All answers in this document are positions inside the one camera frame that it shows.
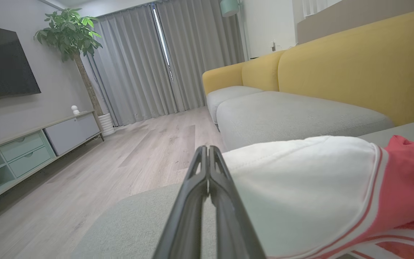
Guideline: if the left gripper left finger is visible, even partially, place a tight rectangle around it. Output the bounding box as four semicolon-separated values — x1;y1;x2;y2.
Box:
152;145;209;259

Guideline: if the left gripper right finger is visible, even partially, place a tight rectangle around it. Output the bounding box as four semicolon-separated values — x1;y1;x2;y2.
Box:
208;145;267;259

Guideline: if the red basketball jersey black print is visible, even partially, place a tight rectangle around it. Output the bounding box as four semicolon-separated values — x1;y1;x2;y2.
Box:
221;135;414;259

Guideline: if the large grey sofa seat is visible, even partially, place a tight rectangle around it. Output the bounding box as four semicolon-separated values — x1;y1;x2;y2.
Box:
72;117;414;259

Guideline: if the grey sofa seat cushion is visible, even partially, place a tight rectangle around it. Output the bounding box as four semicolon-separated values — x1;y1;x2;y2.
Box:
216;91;395;151
206;86;265;124

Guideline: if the white ribbed plant pot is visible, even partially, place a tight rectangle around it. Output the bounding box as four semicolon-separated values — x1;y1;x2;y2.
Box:
97;113;116;137

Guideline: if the small yellow sofa backrest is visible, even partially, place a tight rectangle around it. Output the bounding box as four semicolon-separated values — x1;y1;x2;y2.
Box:
202;62;245;96

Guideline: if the mint grey television cabinet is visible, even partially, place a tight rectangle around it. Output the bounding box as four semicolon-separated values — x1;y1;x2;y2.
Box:
0;110;105;211

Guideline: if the medium yellow sofa backrest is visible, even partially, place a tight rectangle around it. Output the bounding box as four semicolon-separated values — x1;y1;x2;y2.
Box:
241;50;286;92

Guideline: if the grey curtain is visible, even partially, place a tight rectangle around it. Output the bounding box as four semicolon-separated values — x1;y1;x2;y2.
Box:
85;4;179;126
155;0;247;112

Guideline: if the large yellow sofa backrest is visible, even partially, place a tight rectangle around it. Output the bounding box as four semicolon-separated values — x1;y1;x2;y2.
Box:
277;6;414;126

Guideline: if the floor lamp mint shade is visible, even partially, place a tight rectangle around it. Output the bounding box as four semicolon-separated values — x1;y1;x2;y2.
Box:
220;0;250;62

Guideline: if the green potted tree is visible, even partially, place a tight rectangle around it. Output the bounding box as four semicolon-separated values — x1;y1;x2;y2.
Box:
34;8;104;117

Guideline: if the white slatted rack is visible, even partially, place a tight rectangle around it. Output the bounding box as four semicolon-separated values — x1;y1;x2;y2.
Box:
302;0;342;18

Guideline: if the black wall television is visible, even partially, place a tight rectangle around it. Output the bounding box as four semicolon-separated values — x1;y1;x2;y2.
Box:
0;23;42;103

